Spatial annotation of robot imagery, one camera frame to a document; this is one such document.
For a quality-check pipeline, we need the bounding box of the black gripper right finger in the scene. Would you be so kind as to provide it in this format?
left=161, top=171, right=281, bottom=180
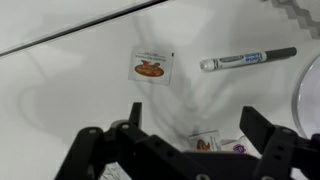
left=239, top=105, right=320, bottom=180

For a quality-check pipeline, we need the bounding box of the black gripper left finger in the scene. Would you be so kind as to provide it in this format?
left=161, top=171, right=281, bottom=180
left=54, top=101, right=158, bottom=180

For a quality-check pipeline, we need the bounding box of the empty white plate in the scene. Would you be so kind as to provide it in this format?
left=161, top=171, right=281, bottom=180
left=290, top=53, right=320, bottom=139

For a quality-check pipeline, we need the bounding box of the white marker with grey cap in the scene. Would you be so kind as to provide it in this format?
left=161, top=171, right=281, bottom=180
left=199, top=46, right=298, bottom=73

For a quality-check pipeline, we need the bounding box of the white packet blue red logo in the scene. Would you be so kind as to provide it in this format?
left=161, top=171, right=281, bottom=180
left=219, top=134, right=258, bottom=156

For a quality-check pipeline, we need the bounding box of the white sauce packet orange print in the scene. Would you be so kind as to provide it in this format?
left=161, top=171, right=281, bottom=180
left=127, top=45, right=176, bottom=87
left=188, top=129, right=223, bottom=153

